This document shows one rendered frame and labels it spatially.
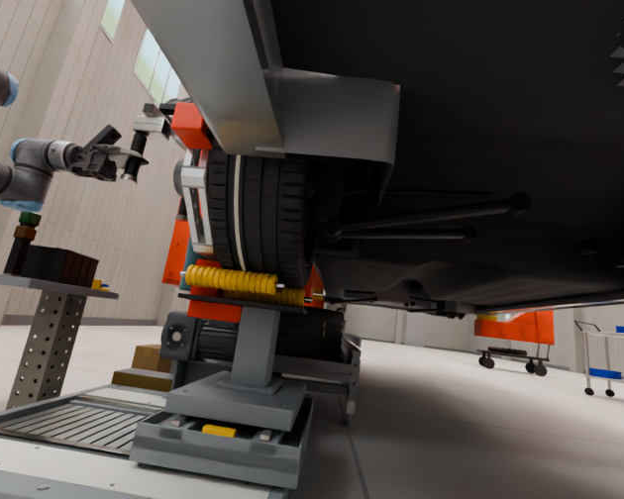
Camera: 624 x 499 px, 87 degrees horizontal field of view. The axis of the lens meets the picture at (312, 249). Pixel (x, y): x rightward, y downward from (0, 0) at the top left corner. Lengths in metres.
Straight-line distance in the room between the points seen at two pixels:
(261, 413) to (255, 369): 0.18
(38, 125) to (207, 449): 4.30
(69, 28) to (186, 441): 5.00
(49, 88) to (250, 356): 4.37
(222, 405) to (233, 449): 0.10
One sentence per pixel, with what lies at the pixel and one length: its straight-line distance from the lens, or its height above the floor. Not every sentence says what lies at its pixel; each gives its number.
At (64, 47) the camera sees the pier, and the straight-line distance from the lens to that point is 5.23.
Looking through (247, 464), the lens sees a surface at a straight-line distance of 0.82.
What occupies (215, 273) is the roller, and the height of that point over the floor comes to 0.52.
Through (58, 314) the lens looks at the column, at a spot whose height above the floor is 0.34.
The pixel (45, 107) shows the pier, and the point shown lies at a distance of 4.85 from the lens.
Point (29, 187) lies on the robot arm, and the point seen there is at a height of 0.69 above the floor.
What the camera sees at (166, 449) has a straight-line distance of 0.87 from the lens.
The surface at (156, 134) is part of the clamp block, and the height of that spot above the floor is 0.90.
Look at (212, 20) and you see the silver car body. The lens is 0.47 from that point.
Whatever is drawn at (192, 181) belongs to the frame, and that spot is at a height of 0.73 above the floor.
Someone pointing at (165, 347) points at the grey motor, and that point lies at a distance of 1.37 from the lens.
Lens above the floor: 0.42
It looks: 13 degrees up
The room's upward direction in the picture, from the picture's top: 7 degrees clockwise
